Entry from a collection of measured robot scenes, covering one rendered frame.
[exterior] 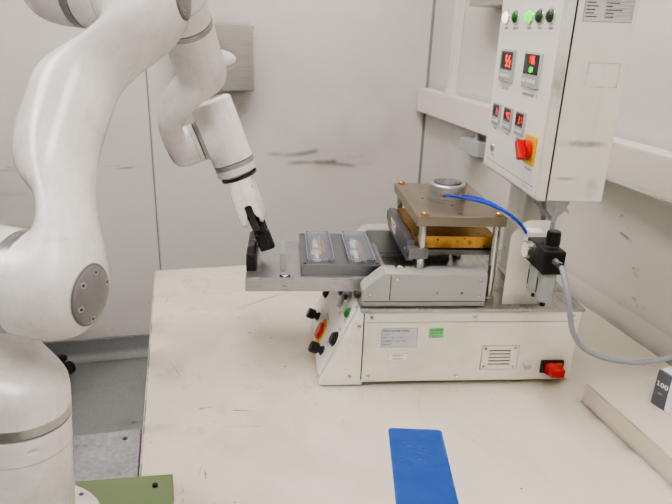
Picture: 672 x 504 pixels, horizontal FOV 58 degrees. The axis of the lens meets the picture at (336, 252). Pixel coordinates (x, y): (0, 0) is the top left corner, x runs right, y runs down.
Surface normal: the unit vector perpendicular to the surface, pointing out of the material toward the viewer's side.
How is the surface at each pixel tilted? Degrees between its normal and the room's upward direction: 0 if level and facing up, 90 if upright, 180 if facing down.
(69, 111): 67
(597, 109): 90
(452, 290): 90
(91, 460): 0
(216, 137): 88
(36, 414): 86
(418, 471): 0
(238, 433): 0
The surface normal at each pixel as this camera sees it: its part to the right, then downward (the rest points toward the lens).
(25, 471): 0.55, 0.30
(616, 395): 0.04, -0.94
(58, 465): 0.93, 0.19
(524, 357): 0.07, 0.35
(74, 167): 0.84, -0.23
